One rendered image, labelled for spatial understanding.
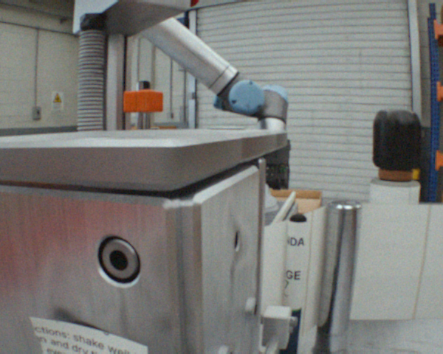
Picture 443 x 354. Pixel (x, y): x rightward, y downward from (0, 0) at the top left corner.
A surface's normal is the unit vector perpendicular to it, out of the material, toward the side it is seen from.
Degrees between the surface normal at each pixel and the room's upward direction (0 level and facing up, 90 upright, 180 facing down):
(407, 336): 0
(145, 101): 90
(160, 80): 90
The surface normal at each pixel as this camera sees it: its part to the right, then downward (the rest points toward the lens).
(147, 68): -0.47, 0.11
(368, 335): 0.00, -0.99
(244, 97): 0.11, 0.18
